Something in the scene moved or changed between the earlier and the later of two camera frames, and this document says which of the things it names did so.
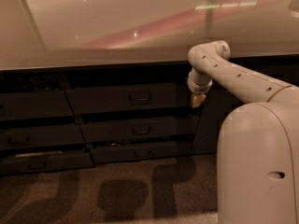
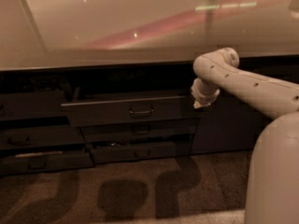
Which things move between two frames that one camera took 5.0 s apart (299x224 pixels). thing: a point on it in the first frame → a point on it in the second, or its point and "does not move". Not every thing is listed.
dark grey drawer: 135,151 does not move
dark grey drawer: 47,161 does not move
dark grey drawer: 154,96 → 119,111
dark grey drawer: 45,135 does not move
